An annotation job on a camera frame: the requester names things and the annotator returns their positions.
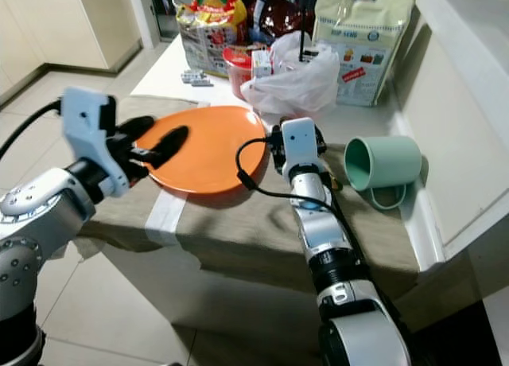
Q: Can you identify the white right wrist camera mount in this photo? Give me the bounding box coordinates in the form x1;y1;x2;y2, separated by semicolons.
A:
280;117;321;176

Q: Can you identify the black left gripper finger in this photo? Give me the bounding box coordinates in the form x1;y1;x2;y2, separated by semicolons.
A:
141;125;191;167
118;115;157;142

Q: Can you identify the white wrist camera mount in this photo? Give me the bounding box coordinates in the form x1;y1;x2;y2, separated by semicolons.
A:
280;117;321;176
60;86;130;198

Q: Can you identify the green plastic mug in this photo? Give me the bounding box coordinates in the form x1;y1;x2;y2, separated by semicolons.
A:
344;134;424;211

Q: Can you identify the white kitchen counter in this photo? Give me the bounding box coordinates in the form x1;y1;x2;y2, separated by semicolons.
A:
80;0;509;359

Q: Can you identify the red noodle cup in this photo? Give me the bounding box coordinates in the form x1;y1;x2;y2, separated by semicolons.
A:
223;46;255;100

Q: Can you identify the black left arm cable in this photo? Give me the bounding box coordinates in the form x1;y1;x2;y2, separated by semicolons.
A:
0;99;64;156

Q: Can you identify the dark red snack bag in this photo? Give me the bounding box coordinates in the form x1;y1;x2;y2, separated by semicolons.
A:
247;0;319;41

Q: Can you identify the white plastic bag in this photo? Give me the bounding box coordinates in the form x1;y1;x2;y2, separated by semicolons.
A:
240;30;341;116

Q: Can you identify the small battery pack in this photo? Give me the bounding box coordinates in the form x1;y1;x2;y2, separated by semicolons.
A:
180;68;214;87

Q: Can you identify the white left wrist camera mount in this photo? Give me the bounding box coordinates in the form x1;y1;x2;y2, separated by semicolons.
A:
60;86;130;198

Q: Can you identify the yellow green snack pack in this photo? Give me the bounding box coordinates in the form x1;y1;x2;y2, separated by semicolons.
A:
177;0;247;76

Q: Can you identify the orange plastic plate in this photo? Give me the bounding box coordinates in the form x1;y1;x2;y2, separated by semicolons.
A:
143;105;267;195

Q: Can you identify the small white carton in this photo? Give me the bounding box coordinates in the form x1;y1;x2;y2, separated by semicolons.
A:
251;48;275;79

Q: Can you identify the cream floor cabinet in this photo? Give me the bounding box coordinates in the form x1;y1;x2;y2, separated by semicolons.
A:
0;0;140;72

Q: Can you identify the cream cracker bag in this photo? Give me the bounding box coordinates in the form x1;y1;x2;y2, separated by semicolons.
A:
313;0;418;107

